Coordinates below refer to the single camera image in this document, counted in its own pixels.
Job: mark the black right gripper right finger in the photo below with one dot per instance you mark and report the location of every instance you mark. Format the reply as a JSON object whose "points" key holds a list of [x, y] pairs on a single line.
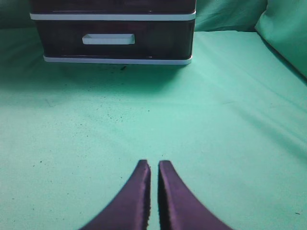
{"points": [[179, 209]]}

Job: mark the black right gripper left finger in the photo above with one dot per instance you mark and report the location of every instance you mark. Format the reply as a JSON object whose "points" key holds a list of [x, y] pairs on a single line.
{"points": [[130, 208]]}

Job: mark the dark translucent bottom drawer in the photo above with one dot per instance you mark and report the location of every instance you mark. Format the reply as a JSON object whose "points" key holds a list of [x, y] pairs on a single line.
{"points": [[117, 39]]}

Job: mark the green cloth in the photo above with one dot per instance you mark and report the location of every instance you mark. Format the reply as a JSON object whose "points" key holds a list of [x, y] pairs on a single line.
{"points": [[233, 123]]}

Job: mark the white frame drawer cabinet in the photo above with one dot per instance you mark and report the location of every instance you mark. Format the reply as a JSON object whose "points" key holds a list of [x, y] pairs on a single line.
{"points": [[114, 10]]}

